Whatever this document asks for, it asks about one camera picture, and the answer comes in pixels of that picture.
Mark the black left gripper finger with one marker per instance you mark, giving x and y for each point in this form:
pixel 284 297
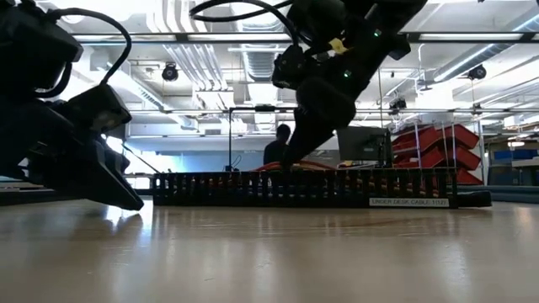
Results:
pixel 115 157
pixel 101 181

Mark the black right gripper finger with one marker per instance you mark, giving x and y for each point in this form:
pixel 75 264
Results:
pixel 305 139

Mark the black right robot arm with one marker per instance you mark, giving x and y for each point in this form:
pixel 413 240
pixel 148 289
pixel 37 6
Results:
pixel 379 25

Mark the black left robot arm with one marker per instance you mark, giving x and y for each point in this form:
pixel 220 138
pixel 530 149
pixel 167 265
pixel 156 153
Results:
pixel 25 42

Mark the person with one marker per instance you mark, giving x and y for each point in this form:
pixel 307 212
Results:
pixel 275 151

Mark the black computer monitor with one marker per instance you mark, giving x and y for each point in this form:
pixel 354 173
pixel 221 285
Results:
pixel 362 145

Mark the red storage bin rack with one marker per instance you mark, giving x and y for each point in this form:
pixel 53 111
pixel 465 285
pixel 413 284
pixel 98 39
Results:
pixel 438 147

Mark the blue storage bins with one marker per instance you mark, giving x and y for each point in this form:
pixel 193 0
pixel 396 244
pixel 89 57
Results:
pixel 516 155

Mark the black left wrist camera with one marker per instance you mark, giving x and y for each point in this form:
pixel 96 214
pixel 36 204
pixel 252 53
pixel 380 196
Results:
pixel 97 109

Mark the black hanging camera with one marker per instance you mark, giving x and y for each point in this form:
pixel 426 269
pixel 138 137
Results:
pixel 397 105
pixel 170 72
pixel 477 72

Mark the black background rig frame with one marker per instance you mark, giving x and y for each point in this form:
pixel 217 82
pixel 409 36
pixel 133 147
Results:
pixel 230 139

